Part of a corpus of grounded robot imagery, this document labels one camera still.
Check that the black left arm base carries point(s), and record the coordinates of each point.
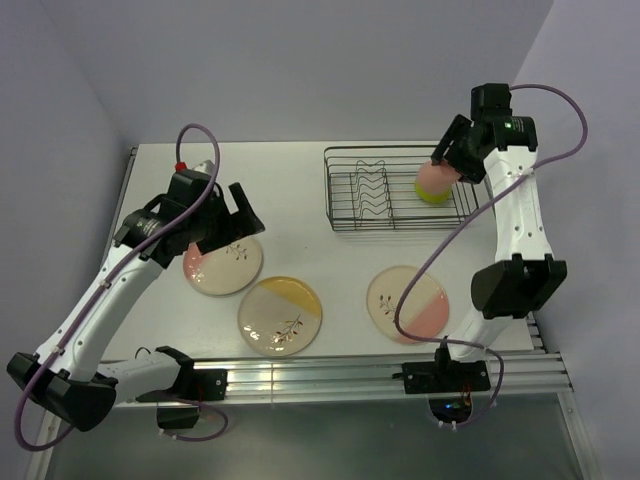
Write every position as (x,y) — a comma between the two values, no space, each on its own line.
(206,385)

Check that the green ceramic bowl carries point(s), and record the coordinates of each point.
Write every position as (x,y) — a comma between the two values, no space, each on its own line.
(432,198)

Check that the pink cup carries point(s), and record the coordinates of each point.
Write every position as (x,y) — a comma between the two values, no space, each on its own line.
(435,179)

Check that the pink cream plate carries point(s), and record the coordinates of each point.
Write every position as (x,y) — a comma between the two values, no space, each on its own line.
(425,312)
(224,271)

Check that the wire dish rack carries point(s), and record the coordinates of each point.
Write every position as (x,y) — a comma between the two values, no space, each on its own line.
(371,188)

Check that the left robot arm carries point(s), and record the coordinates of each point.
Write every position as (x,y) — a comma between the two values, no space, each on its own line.
(65,375)

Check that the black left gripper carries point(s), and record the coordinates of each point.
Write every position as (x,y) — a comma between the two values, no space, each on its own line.
(235,226)

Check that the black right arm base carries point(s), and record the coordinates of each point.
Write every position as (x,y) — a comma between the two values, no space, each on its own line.
(455,377)

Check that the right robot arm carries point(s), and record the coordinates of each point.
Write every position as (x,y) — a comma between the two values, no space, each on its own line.
(496,147)

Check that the yellow cream plate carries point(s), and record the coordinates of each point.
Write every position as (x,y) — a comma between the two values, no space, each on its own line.
(279,316)

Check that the aluminium table rail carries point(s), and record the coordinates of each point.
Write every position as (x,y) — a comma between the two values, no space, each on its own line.
(363,378)

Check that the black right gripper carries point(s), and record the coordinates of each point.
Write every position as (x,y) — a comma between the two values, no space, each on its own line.
(471,171)

